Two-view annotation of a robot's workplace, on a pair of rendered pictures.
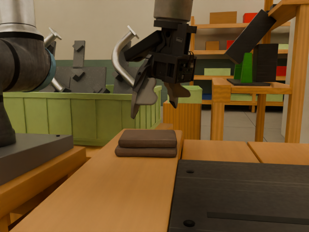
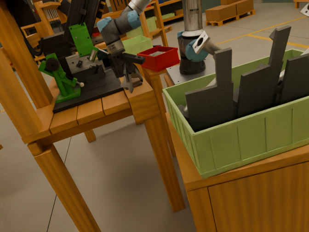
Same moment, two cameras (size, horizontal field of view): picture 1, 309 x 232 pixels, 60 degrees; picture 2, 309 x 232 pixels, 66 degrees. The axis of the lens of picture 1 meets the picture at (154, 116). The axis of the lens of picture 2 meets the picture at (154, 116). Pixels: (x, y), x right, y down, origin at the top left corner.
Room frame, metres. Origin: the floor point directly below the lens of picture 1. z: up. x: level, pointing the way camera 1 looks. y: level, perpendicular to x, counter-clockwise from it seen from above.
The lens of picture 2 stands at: (1.73, -0.26, 1.33)
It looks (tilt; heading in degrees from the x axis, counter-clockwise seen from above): 27 degrees down; 165
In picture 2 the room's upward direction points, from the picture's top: 16 degrees counter-clockwise
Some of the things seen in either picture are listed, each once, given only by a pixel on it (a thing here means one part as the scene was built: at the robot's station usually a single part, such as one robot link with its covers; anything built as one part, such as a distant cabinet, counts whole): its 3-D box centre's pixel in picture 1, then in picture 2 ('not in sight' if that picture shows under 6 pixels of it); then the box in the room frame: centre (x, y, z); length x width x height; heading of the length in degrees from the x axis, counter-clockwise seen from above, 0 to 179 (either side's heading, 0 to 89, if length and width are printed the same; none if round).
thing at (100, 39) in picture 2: not in sight; (90, 43); (-0.24, -0.06, 1.11); 0.39 x 0.16 x 0.03; 82
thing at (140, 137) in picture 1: (147, 142); (132, 83); (0.44, 0.01, 0.91); 0.10 x 0.08 x 0.03; 86
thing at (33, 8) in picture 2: not in sight; (25, 12); (-0.09, -0.39, 1.42); 0.17 x 0.12 x 0.15; 172
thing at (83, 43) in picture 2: not in sight; (82, 39); (-0.09, -0.12, 1.17); 0.13 x 0.12 x 0.20; 172
